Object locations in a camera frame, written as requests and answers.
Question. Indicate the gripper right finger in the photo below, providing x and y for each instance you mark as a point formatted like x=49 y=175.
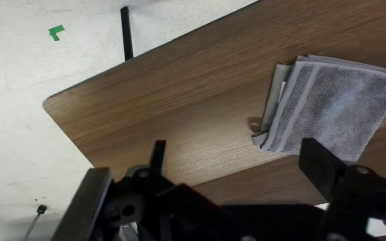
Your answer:
x=323 y=167

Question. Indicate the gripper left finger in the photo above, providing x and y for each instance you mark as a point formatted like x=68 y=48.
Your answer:
x=152 y=197

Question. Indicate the grey folded cloth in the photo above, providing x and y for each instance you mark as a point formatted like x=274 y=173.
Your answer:
x=333 y=107

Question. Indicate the stand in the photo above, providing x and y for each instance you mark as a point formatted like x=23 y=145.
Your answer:
x=41 y=209

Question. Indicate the green tape mark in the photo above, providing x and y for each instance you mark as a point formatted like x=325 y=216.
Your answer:
x=56 y=32

